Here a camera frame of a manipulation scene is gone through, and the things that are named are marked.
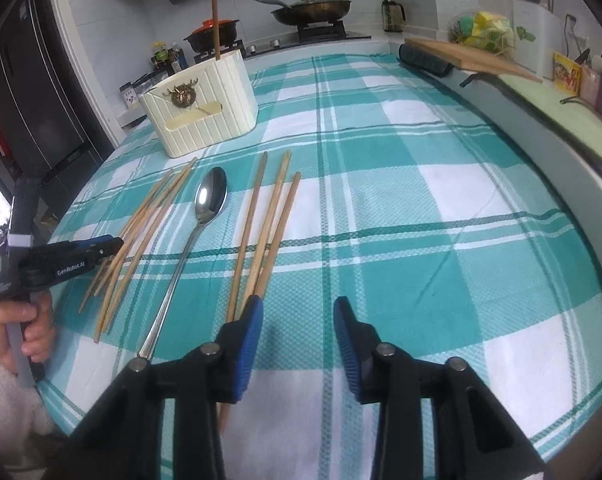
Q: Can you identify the wooden cutting board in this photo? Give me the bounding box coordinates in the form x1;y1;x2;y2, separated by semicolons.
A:
405;37;544;83

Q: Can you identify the person's left forearm white sleeve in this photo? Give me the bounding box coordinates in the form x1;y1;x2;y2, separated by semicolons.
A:
0;345;57;461

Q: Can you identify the mesh bag of colourful sponges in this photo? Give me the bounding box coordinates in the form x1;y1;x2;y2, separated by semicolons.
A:
448;9;514;53

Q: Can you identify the dark jug with handle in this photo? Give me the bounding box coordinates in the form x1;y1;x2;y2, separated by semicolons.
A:
381;0;407;33

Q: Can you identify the teal plaid tablecloth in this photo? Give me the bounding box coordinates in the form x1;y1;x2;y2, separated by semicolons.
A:
34;52;602;480

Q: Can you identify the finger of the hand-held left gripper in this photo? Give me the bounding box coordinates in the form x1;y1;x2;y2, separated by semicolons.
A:
88;238;125;263
76;235;113;251

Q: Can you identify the frying pan with glass lid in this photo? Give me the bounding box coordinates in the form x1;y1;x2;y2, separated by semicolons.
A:
248;0;353;27

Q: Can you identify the black refrigerator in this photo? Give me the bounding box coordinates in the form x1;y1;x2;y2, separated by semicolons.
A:
0;0;117;196

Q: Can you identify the black gas stove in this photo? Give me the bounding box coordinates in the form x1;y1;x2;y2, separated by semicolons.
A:
188;22;372;58

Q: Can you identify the cream ribbed utensil holder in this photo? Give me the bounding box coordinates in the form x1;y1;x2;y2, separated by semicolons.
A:
140;49;258;158

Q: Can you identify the black rolled mat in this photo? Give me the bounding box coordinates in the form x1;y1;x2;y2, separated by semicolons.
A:
398;44;454;78

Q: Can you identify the dark condiment bottle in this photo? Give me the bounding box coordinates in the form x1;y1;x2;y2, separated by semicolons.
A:
168;42;187;73

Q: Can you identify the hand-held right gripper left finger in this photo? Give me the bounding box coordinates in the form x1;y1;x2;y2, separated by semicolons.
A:
46;295;264;480

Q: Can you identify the black pot with orange lid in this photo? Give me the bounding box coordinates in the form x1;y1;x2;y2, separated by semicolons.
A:
183;17;241;53

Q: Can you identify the long steel spoon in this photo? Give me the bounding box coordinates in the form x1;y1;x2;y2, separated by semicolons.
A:
138;166;228;361

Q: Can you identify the person's left hand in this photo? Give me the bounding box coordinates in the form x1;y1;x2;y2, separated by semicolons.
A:
0;300;56;363

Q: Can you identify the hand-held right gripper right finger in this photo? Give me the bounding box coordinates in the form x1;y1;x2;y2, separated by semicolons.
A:
332;296;552;480

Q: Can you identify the white knife block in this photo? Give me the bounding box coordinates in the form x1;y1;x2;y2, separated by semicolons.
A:
512;0;562;78

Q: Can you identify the yellow printed packet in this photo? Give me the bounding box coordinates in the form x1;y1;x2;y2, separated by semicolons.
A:
552;51;582;92

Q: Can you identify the pink packet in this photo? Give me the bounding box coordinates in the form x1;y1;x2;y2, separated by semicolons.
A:
580;65;602;103

